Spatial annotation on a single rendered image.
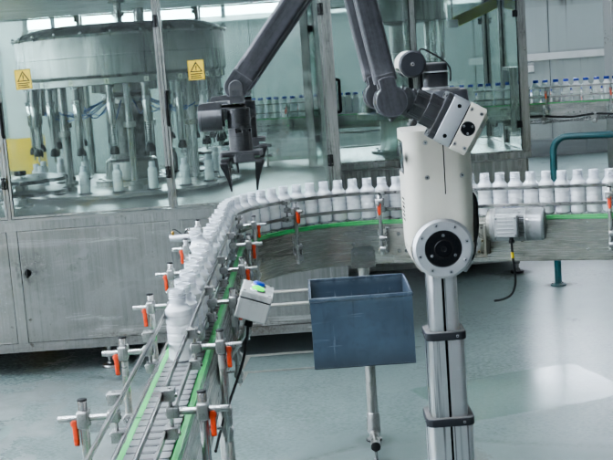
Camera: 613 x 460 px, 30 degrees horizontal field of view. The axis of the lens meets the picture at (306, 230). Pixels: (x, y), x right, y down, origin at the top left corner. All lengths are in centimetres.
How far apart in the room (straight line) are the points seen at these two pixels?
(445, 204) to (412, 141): 19
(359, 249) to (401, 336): 123
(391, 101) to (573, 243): 190
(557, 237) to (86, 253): 295
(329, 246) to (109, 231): 209
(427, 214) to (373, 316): 57
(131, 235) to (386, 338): 318
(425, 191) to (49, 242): 385
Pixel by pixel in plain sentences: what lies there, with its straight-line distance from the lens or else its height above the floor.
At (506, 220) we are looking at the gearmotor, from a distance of 438.
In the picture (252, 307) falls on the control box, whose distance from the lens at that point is 277.
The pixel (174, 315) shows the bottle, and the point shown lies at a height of 111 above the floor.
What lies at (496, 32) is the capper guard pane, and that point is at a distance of 835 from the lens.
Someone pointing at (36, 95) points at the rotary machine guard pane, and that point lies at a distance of 650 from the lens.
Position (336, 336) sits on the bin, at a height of 83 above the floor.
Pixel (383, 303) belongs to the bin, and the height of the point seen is 92.
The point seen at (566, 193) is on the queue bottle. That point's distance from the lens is 454.
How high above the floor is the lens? 165
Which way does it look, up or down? 8 degrees down
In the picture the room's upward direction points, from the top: 4 degrees counter-clockwise
